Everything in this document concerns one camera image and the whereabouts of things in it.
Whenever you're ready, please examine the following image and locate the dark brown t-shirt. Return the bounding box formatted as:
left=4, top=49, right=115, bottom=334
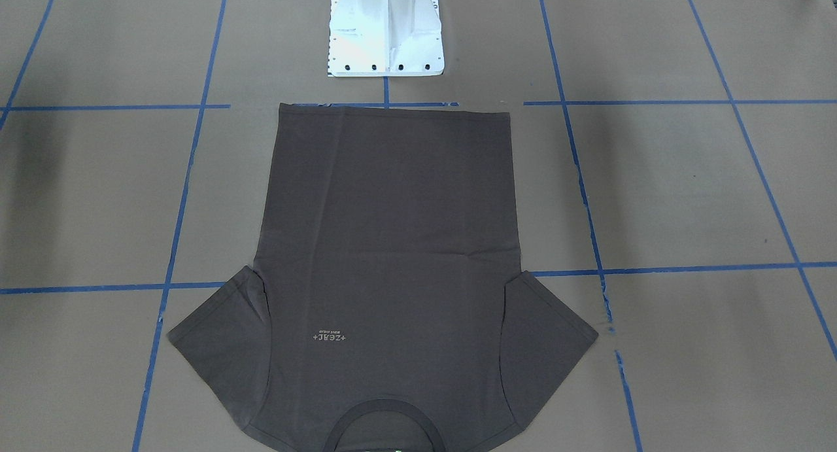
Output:
left=167, top=104, right=598, bottom=451

